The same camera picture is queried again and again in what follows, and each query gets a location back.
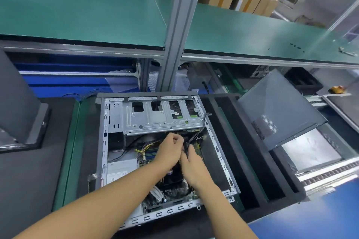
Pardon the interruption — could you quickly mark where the small yellowish hand tool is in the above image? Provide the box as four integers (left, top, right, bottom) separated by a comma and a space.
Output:
338, 47, 358, 56

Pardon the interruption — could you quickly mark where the blue plastic crate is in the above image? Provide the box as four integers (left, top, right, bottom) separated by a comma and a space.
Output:
14, 59, 141, 99

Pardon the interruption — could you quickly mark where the person's right hand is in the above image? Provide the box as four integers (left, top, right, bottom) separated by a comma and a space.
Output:
179, 143, 215, 189

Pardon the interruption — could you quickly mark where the person's right forearm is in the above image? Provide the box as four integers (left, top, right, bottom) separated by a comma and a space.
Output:
193, 181, 260, 239

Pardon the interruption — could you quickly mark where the thick aluminium frame post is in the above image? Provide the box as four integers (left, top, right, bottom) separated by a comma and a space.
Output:
156, 0, 208, 94

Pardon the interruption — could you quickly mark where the person's left hand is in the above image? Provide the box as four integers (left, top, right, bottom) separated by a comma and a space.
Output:
151, 132, 186, 171

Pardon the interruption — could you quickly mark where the long green workbench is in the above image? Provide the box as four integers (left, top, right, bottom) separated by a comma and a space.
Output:
0, 0, 359, 69

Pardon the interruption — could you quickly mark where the dark grey computer case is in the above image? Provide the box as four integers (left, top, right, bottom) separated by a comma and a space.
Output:
92, 90, 241, 231

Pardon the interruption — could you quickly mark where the grey metal conveyor plate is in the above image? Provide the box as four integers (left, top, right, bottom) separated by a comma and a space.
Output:
280, 128, 344, 172

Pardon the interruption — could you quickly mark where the grey case side panel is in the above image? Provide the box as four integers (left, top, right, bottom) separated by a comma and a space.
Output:
237, 68, 329, 152

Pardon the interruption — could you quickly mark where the black internal cable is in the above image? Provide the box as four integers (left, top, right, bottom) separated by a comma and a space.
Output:
187, 113, 214, 143

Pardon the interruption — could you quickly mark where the silver power supply unit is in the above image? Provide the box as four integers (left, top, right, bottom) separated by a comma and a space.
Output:
107, 158, 140, 186

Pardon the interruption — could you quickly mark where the person's left forearm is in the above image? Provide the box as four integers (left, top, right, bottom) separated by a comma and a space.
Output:
14, 160, 169, 239

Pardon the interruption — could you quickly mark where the green motherboard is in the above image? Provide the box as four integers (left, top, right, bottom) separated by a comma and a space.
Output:
137, 138, 205, 209

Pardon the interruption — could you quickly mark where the black divided foam tray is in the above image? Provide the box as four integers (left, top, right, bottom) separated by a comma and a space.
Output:
199, 93, 308, 223

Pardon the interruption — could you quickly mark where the aluminium conveyor frame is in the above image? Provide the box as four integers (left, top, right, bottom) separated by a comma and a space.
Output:
247, 93, 359, 231

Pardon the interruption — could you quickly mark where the silver computer case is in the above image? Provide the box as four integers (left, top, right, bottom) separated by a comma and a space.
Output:
0, 51, 50, 153

